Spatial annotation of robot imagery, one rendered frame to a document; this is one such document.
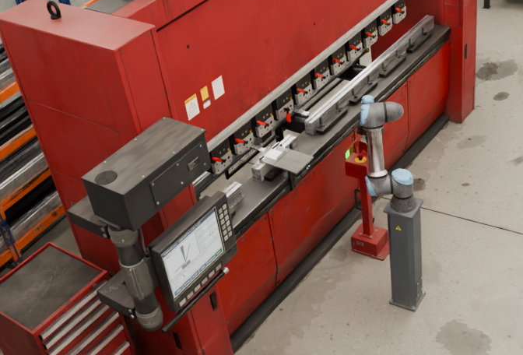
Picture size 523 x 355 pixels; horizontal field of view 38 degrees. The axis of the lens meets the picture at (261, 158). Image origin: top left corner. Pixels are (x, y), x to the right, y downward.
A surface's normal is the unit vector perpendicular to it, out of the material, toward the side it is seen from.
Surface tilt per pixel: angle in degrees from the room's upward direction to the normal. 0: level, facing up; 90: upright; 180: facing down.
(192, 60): 90
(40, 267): 0
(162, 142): 1
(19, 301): 0
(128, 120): 90
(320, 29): 90
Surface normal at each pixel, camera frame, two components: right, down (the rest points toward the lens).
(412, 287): 0.22, 0.54
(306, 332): -0.14, -0.81
